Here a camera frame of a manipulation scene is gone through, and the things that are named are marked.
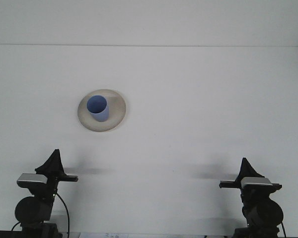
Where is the long black arm cable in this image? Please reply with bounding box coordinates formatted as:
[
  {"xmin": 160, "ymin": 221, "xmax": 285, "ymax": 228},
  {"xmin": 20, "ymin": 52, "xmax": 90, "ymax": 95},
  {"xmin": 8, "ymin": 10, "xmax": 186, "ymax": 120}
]
[{"xmin": 55, "ymin": 193, "xmax": 70, "ymax": 235}]

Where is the pale round plate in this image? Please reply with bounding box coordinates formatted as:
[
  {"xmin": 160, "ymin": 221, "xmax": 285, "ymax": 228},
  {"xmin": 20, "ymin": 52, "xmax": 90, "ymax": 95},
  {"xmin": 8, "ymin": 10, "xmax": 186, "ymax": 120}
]
[{"xmin": 77, "ymin": 88, "xmax": 127, "ymax": 133}]

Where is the pale blue cup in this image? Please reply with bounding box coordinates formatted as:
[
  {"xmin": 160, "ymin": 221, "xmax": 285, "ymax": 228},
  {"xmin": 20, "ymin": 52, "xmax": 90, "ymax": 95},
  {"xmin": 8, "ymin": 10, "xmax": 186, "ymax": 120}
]
[{"xmin": 86, "ymin": 95, "xmax": 110, "ymax": 123}]

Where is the black mounting platform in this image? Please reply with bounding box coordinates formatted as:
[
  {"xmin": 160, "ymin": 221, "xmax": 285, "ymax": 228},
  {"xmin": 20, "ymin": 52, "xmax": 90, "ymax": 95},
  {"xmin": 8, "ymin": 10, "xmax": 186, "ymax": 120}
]
[{"xmin": 0, "ymin": 230, "xmax": 23, "ymax": 238}]

